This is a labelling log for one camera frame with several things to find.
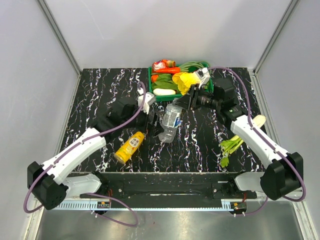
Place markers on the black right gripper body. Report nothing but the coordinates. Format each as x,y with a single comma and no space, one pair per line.
199,97

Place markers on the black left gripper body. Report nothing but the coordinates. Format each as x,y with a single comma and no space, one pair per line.
144,125

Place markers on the blue label clear bottle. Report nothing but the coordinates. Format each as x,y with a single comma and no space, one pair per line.
170,123

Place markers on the yellow juice bottle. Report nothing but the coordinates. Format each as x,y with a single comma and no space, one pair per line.
126,151

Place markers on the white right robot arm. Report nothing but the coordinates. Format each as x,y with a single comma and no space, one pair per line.
283,170

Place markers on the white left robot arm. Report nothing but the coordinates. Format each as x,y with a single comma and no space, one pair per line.
50,183

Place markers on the yellow napa cabbage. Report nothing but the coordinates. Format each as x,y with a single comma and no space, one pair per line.
184,80

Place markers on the green plastic basket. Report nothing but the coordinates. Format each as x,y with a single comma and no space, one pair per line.
161,98

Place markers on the white radish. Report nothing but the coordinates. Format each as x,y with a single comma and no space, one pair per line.
163,92

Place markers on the green leafy vegetable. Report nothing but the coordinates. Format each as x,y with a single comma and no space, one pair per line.
164,81

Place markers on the green long beans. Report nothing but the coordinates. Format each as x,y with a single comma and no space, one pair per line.
192,66

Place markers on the long orange carrot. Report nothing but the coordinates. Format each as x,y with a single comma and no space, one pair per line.
171,70

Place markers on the small orange carrot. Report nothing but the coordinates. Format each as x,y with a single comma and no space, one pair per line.
154,78

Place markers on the red white snack packet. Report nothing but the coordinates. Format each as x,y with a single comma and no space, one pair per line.
163,64

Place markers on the green celery stalk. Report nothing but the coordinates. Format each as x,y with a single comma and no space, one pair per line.
228,147

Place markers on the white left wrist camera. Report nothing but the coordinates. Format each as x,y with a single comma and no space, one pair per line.
150,98

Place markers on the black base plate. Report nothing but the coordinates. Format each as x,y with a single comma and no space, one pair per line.
208,185

